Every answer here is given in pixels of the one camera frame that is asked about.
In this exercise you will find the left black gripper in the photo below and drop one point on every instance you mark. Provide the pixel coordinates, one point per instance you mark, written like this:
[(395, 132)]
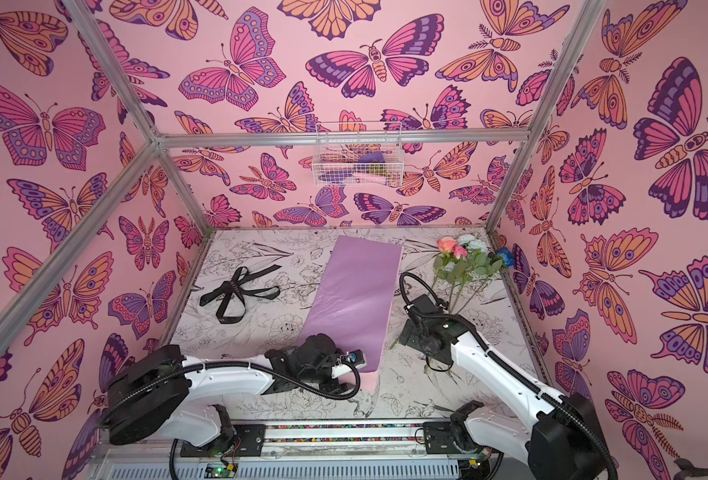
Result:
[(335, 387)]

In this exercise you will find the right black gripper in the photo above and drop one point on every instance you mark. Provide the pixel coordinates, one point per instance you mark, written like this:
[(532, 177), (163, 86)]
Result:
[(412, 336)]

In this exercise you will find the pink purple wrapping paper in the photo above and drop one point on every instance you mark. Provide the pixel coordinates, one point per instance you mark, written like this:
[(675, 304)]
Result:
[(353, 302)]

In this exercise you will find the black ribbon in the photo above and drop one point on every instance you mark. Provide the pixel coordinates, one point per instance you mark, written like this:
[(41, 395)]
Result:
[(234, 289)]

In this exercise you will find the blue fake flower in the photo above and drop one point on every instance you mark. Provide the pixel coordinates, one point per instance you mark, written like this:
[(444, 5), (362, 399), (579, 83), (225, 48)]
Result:
[(495, 263)]

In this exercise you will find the pink fake rose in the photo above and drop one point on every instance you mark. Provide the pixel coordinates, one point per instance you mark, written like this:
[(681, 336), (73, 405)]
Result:
[(451, 265)]

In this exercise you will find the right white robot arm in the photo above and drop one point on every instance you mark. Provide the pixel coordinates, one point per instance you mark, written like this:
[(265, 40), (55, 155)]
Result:
[(557, 436)]

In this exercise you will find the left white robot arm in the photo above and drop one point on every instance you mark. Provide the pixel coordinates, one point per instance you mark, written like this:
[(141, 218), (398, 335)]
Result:
[(170, 395)]

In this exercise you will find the white wire basket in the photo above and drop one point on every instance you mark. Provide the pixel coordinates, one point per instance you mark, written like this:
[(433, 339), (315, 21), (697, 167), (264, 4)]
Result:
[(358, 154)]

